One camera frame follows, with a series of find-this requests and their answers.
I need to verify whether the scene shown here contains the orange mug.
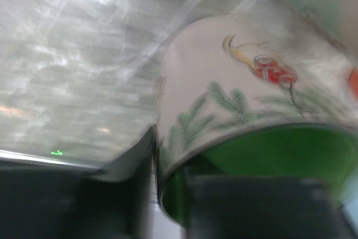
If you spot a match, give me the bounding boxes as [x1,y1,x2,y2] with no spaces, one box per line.
[348,68,358,99]

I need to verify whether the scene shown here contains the green inside floral mug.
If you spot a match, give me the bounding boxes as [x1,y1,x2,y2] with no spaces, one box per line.
[157,16,357,224]

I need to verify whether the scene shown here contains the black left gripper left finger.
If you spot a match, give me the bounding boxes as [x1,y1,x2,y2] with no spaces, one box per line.
[1,127,155,238]

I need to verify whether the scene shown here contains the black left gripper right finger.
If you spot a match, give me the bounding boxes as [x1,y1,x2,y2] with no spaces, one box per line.
[185,175,357,238]

